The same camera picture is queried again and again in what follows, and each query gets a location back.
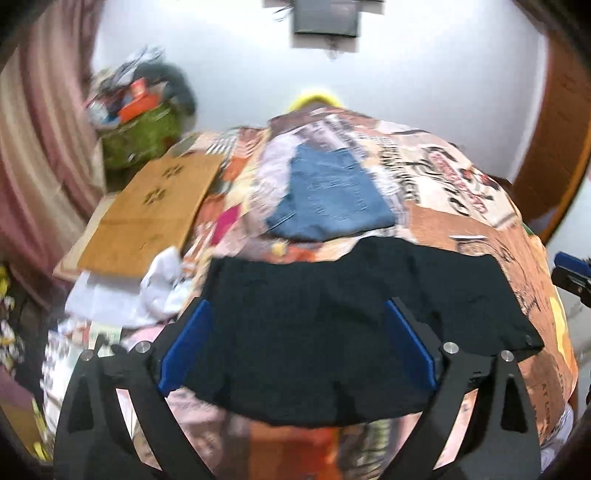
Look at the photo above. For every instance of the white cloth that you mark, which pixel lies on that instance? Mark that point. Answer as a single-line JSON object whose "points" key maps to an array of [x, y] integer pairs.
{"points": [[164, 284]]}

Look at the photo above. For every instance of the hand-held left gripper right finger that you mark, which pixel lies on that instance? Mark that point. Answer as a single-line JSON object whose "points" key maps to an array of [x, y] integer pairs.
{"points": [[413, 353]]}

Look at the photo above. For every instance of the orange box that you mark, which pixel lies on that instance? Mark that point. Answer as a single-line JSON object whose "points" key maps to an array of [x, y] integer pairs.
{"points": [[136, 107]]}

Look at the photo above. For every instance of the light wooden board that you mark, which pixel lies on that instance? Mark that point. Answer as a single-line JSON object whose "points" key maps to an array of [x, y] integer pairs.
{"points": [[76, 251]]}

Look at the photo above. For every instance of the striped pink curtain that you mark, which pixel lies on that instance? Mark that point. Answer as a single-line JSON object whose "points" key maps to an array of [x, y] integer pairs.
{"points": [[41, 138]]}

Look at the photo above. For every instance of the folded blue jeans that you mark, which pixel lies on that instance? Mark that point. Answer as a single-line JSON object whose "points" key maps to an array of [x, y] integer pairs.
{"points": [[330, 189]]}

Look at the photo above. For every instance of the printed blanket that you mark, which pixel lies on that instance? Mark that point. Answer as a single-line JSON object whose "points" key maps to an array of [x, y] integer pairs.
{"points": [[461, 221]]}

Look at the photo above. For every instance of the black pants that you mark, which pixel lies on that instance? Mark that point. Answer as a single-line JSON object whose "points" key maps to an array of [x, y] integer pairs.
{"points": [[300, 323]]}

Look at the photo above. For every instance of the wooden board with cutouts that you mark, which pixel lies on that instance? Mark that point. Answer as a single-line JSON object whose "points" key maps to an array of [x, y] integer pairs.
{"points": [[157, 207]]}

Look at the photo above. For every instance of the white paper sheet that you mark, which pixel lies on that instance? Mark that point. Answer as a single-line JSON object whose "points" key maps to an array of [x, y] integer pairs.
{"points": [[101, 300]]}

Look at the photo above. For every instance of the small black monitor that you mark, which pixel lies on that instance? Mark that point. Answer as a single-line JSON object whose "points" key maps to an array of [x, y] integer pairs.
{"points": [[325, 18]]}

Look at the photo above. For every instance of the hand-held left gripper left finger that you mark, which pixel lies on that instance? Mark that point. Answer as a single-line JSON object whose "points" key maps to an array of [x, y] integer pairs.
{"points": [[184, 348]]}

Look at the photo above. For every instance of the pile of clothes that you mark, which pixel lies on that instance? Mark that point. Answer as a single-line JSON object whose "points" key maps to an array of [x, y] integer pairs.
{"points": [[111, 83]]}

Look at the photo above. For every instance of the grey pillow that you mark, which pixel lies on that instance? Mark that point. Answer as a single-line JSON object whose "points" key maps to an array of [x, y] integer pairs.
{"points": [[180, 85]]}

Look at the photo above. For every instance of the yellow curved cushion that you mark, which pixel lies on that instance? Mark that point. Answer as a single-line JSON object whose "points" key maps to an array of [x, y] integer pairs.
{"points": [[316, 99]]}

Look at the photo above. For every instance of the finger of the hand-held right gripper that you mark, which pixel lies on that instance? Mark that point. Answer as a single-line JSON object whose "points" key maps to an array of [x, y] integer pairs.
{"points": [[572, 277]]}

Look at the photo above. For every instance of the green storage box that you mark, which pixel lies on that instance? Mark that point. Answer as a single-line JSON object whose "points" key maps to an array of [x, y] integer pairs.
{"points": [[143, 138]]}

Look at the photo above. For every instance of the black patterned cloth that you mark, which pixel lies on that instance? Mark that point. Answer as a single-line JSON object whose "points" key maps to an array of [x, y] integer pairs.
{"points": [[9, 323]]}

